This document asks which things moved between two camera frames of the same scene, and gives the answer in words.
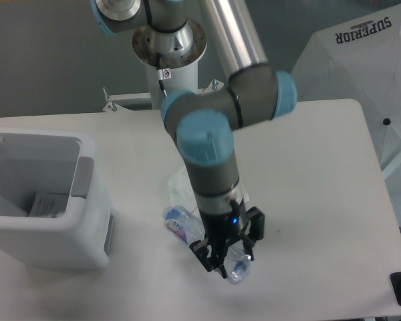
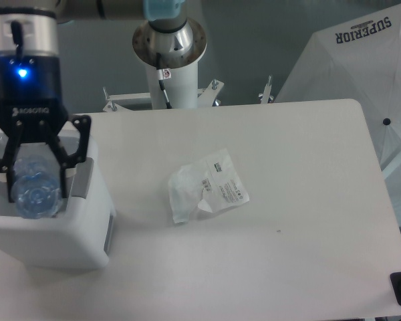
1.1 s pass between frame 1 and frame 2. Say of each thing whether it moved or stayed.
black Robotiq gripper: moved
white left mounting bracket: stayed
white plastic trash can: stayed
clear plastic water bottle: moved
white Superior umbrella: stayed
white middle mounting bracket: stayed
